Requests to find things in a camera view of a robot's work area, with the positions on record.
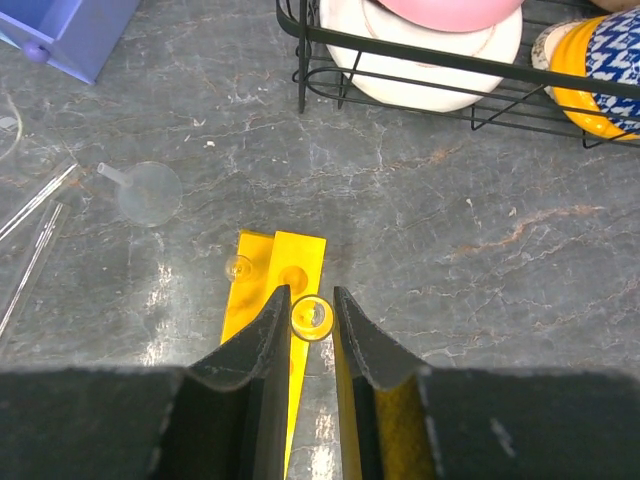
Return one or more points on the blue three-compartment drawer box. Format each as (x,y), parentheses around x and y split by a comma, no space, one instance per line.
(73,36)

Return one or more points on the white plate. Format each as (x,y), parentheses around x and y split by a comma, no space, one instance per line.
(412,84)

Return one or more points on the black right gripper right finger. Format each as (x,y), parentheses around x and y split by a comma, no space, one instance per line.
(402,418)

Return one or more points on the pink plate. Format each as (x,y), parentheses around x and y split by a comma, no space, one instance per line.
(453,15)

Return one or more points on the black wire basket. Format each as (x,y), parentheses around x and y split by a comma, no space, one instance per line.
(564,68)

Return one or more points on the clear glass beaker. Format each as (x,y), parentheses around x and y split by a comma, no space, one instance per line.
(11,128)

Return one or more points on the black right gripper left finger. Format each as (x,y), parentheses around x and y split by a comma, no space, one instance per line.
(224,417)

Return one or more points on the blue white patterned bowl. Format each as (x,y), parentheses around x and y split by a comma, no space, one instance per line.
(613,56)

